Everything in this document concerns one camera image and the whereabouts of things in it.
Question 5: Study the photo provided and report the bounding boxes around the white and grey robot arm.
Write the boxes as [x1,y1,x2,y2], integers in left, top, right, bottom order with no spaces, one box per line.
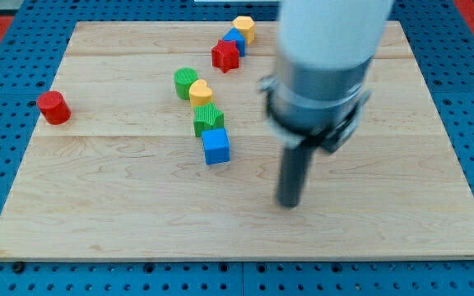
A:
[262,0,393,153]

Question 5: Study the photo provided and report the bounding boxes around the green star block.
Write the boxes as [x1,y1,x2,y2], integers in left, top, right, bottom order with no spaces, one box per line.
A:
[193,102,225,137]

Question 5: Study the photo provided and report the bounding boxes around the red star block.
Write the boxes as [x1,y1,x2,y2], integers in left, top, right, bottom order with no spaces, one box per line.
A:
[211,39,240,73]

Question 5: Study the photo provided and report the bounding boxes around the blue cube block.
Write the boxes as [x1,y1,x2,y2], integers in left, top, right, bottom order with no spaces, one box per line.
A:
[201,128,230,165]

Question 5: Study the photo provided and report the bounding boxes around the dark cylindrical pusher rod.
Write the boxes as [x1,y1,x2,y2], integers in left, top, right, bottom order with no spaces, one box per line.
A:
[276,145,315,208]

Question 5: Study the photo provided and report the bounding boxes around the yellow heart block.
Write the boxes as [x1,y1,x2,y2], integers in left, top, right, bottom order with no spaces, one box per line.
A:
[188,79,213,108]

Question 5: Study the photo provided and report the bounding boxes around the green cylinder block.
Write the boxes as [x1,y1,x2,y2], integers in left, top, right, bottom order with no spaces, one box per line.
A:
[174,67,198,100]

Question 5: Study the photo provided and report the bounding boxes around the light wooden board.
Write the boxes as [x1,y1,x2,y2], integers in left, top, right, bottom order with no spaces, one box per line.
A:
[0,21,474,262]

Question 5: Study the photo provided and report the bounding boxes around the blue triangular block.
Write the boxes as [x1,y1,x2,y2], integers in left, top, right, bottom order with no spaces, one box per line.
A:
[222,28,246,57]

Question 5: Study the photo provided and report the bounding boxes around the yellow hexagon block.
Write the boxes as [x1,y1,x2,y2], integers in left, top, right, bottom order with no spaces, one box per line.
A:
[232,16,256,44]

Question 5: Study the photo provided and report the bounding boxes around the red cylinder block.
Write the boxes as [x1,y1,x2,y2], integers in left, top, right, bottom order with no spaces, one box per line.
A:
[36,90,72,125]

